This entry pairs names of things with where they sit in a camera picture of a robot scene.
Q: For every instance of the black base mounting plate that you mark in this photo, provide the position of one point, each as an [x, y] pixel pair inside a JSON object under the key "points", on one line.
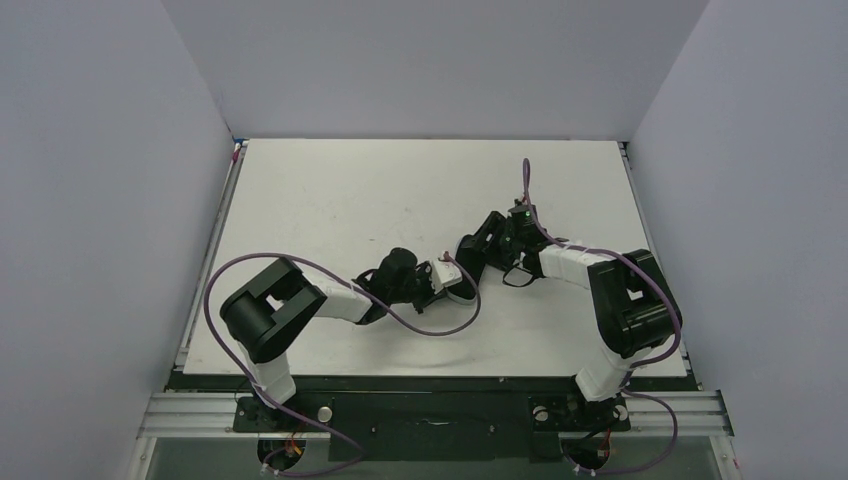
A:
{"points": [[460, 444]]}

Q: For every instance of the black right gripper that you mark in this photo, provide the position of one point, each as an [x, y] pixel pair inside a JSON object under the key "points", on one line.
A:
{"points": [[488, 238]]}

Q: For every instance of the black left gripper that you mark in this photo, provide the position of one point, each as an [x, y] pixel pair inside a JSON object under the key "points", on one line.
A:
{"points": [[426, 286]]}

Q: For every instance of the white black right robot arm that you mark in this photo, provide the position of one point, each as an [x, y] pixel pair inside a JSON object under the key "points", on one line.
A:
{"points": [[634, 309]]}

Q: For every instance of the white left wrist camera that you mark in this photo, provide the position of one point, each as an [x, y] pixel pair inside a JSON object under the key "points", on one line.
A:
{"points": [[444, 274]]}

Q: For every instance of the black and lilac folding umbrella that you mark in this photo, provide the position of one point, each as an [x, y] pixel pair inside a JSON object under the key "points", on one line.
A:
{"points": [[470, 254]]}

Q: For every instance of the aluminium front frame rail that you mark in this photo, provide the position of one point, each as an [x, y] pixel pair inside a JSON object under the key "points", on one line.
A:
{"points": [[221, 415]]}

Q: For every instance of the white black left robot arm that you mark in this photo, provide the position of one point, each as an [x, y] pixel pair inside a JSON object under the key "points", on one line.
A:
{"points": [[270, 311]]}

